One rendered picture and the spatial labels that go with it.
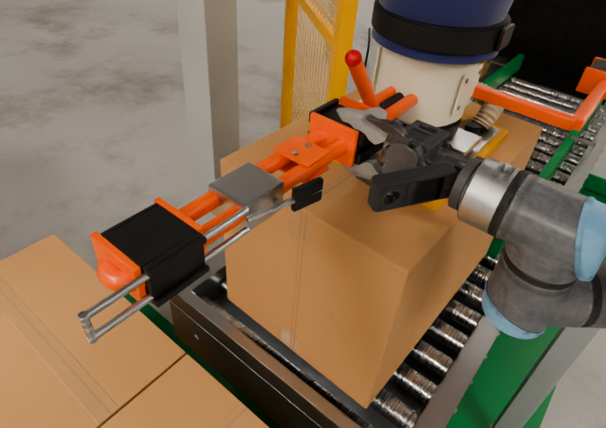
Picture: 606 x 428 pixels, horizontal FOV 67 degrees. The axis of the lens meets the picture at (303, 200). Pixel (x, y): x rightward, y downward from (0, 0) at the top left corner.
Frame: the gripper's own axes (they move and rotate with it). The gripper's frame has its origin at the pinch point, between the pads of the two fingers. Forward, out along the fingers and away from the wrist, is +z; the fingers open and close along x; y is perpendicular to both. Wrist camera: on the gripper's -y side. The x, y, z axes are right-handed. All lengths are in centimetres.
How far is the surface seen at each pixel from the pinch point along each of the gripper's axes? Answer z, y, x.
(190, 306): 30, -9, -57
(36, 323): 57, -34, -63
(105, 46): 330, 148, -114
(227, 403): 8, -18, -63
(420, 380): -22, 15, -62
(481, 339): -29, 32, -58
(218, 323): 21, -8, -56
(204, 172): 105, 60, -88
